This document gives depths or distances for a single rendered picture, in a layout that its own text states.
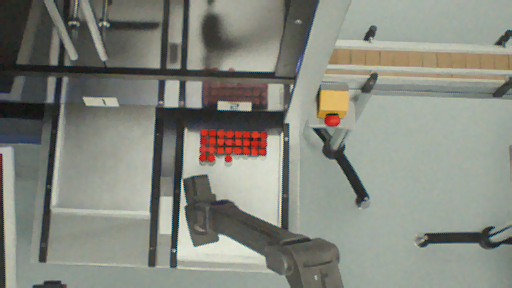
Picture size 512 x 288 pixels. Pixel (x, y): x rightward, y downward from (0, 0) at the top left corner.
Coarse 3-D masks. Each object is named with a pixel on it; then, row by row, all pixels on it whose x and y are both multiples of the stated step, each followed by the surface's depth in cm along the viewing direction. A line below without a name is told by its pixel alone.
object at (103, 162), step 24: (72, 120) 204; (96, 120) 204; (120, 120) 203; (144, 120) 203; (72, 144) 202; (96, 144) 202; (120, 144) 202; (144, 144) 202; (72, 168) 200; (96, 168) 200; (120, 168) 200; (144, 168) 200; (72, 192) 199; (96, 192) 198; (120, 192) 198; (144, 192) 198
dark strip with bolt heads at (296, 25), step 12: (300, 0) 134; (312, 0) 134; (288, 12) 139; (300, 12) 139; (288, 24) 144; (300, 24) 144; (288, 36) 149; (300, 36) 149; (288, 48) 155; (300, 48) 154; (288, 60) 161; (276, 72) 168; (288, 72) 167
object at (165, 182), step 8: (160, 184) 195; (168, 184) 195; (160, 192) 197; (168, 192) 197; (160, 200) 197; (168, 200) 197; (160, 208) 197; (168, 208) 197; (160, 216) 196; (168, 216) 196; (160, 224) 196; (168, 224) 196; (160, 232) 195; (168, 232) 195
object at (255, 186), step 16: (192, 144) 201; (272, 144) 201; (192, 160) 200; (224, 160) 200; (240, 160) 200; (256, 160) 200; (272, 160) 199; (208, 176) 199; (224, 176) 199; (240, 176) 199; (256, 176) 198; (272, 176) 198; (224, 192) 198; (240, 192) 197; (256, 192) 197; (272, 192) 197; (240, 208) 196; (256, 208) 196; (272, 208) 196; (224, 240) 194; (192, 256) 191; (208, 256) 190; (224, 256) 190; (240, 256) 192; (256, 256) 193
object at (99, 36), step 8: (80, 0) 124; (88, 0) 125; (88, 8) 127; (88, 16) 130; (88, 24) 133; (96, 24) 134; (104, 24) 147; (96, 32) 136; (104, 32) 147; (96, 40) 139; (104, 40) 146; (96, 48) 144; (104, 48) 144; (104, 56) 147
